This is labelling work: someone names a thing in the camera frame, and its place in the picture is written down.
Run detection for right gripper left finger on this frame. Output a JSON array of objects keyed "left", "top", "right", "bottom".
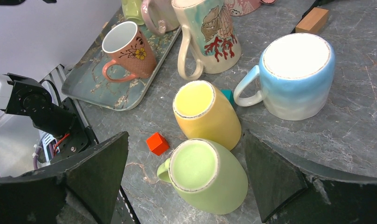
[{"left": 0, "top": 131, "right": 129, "bottom": 224}]

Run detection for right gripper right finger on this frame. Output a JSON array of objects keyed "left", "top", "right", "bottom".
[{"left": 242, "top": 130, "right": 377, "bottom": 224}]

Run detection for salmon flower mug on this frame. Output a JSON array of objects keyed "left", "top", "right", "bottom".
[{"left": 102, "top": 21, "right": 157, "bottom": 83}]

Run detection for yellow-green octagonal mug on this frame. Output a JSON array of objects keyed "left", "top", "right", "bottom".
[{"left": 121, "top": 0, "right": 144, "bottom": 25}]

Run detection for iridescent pink mug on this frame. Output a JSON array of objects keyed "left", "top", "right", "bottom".
[{"left": 141, "top": 0, "right": 180, "bottom": 36}]

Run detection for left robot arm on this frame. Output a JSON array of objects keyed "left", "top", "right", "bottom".
[{"left": 0, "top": 73, "right": 79, "bottom": 137}]

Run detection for light green mug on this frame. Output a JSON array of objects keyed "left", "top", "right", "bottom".
[{"left": 157, "top": 138, "right": 248, "bottom": 215}]

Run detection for yellow mug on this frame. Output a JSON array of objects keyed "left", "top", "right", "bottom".
[{"left": 172, "top": 80, "right": 242, "bottom": 150}]

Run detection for blue white mug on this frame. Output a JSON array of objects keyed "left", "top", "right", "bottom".
[{"left": 233, "top": 33, "right": 335, "bottom": 121}]

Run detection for tall seashell cream mug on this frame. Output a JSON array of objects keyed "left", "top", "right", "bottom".
[{"left": 172, "top": 0, "right": 242, "bottom": 81}]

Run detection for pink ghost pattern mug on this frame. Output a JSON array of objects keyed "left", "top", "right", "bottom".
[{"left": 225, "top": 0, "right": 276, "bottom": 16}]

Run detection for red cube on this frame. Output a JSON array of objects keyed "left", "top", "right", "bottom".
[{"left": 146, "top": 132, "right": 170, "bottom": 156}]

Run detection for floral green tray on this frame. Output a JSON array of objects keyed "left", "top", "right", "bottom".
[{"left": 61, "top": 9, "right": 181, "bottom": 111}]

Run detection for teal block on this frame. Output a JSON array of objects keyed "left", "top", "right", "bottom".
[{"left": 221, "top": 89, "right": 235, "bottom": 107}]

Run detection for wooden block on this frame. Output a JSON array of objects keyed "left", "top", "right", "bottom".
[{"left": 295, "top": 7, "right": 329, "bottom": 34}]

